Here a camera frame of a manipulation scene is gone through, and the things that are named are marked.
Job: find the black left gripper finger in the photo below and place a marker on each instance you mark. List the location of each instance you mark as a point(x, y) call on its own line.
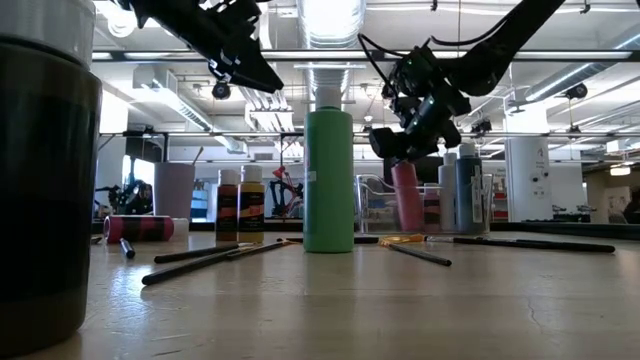
point(255, 70)

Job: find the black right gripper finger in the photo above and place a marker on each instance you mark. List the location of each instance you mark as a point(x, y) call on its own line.
point(420, 152)

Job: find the large pink paint bottle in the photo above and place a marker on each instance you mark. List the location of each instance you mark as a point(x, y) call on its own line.
point(407, 200)

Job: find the large white paint bottle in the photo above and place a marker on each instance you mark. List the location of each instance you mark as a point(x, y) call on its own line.
point(447, 200)

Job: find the small pink paint bottle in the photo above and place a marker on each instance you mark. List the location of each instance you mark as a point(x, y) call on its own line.
point(432, 210)

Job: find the large teal paint bottle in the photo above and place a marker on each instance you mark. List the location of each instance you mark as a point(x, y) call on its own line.
point(467, 195)

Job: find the orange paintbrush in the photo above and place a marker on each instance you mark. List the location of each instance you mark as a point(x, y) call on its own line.
point(400, 239)
point(260, 250)

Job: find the large green paint bottle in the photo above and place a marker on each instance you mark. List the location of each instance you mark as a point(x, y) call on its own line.
point(328, 190)

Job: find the black background robot arm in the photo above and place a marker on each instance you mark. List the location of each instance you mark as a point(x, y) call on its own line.
point(285, 195)
point(132, 197)

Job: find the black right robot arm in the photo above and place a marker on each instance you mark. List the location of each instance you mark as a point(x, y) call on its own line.
point(500, 40)

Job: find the small yellow paint bottle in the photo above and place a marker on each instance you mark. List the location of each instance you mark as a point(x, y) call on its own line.
point(251, 210)

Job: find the small brown paint bottle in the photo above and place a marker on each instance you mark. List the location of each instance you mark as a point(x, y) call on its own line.
point(227, 210)

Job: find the small magenta paint bottle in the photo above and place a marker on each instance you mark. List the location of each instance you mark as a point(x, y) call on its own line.
point(140, 229)

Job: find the black ceiling spotlight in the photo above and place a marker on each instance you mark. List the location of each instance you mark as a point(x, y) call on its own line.
point(577, 91)
point(481, 126)
point(221, 91)

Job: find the clear plastic bin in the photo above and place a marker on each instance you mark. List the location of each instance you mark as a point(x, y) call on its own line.
point(375, 210)

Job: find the red storage shelf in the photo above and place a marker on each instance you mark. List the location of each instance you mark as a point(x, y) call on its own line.
point(500, 202)

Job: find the white round pillar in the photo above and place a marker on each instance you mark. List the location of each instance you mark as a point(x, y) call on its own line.
point(527, 175)

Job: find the white cup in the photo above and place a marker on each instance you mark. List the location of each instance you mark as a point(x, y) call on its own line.
point(174, 192)

